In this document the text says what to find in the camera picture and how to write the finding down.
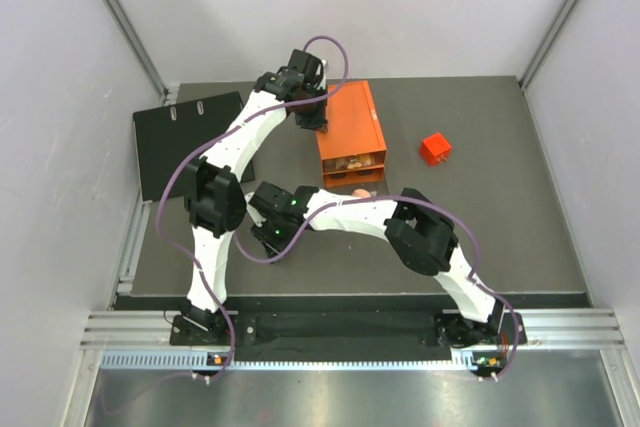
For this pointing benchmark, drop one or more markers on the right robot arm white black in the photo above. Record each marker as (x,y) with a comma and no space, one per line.
(421,234)

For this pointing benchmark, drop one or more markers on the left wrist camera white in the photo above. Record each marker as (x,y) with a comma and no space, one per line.
(320,78)

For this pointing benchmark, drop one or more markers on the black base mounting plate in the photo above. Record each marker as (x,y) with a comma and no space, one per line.
(344,328)

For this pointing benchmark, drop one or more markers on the orange drawer box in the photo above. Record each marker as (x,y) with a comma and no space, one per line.
(353,125)

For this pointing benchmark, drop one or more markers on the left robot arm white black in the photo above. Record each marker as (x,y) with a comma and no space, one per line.
(215,201)

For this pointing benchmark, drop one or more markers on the red cube plug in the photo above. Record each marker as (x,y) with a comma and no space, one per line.
(435,149)

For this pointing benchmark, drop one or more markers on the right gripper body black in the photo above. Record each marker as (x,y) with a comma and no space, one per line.
(273,233)

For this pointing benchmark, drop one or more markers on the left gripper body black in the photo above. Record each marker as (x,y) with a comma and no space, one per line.
(311,115)

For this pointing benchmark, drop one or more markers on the grey cable duct strip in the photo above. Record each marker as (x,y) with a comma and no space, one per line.
(209,362)

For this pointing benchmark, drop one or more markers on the clear pull-out drawer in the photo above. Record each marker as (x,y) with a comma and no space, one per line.
(354,162)

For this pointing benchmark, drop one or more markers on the black binder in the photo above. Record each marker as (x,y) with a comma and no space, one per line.
(165,135)

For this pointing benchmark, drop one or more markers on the pink round powder puff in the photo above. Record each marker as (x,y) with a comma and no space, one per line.
(361,193)

